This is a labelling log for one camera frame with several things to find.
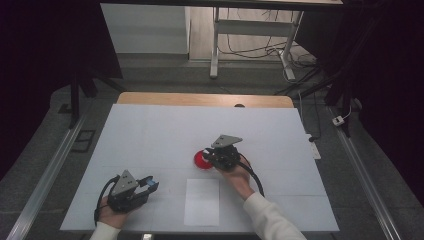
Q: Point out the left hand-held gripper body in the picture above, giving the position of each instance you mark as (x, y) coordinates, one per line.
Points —
(125, 186)

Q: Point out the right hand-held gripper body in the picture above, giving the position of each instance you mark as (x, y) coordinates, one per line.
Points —
(226, 156)

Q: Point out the round red ink pad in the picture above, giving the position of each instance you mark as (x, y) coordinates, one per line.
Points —
(200, 161)

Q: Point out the white paper sheet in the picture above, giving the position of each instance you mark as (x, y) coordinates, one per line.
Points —
(202, 203)

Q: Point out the person's right hand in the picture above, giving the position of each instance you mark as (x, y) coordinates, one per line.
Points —
(238, 180)

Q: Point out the person's left hand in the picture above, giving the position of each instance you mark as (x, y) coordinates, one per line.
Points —
(111, 216)

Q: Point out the white table mat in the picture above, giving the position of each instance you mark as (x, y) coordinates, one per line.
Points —
(166, 130)

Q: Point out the wooden table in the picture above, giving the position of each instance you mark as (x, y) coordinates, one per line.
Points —
(200, 99)

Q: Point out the black tripod stand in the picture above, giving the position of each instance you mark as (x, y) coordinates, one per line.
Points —
(75, 100)
(345, 96)

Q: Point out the small white adapter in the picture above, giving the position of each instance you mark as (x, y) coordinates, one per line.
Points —
(338, 120)

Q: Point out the white cabinet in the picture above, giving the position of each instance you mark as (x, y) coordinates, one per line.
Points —
(146, 30)

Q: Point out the dark curtain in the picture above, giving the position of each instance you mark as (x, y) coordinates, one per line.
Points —
(390, 83)
(36, 60)

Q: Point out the black floor socket frame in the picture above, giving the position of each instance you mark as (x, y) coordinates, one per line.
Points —
(83, 141)

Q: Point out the metal floor rail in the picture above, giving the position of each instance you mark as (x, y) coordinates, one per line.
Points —
(363, 180)
(46, 180)

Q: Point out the white desk frame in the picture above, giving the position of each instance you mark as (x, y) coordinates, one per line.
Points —
(253, 27)

